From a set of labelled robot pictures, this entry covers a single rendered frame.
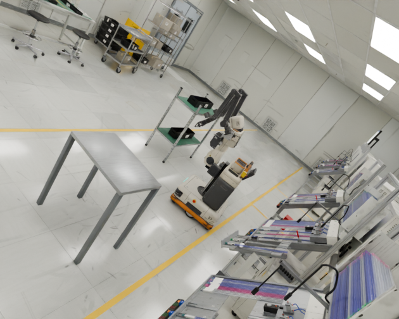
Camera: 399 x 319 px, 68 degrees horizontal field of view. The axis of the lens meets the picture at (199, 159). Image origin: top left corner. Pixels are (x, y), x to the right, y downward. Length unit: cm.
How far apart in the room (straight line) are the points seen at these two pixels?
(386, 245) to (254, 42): 1106
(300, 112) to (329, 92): 116
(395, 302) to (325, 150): 1033
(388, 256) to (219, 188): 226
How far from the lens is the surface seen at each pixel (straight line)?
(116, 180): 223
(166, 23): 842
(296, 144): 1153
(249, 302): 311
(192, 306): 189
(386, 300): 121
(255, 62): 1216
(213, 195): 370
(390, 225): 265
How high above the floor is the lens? 202
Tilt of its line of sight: 21 degrees down
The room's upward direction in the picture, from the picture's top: 36 degrees clockwise
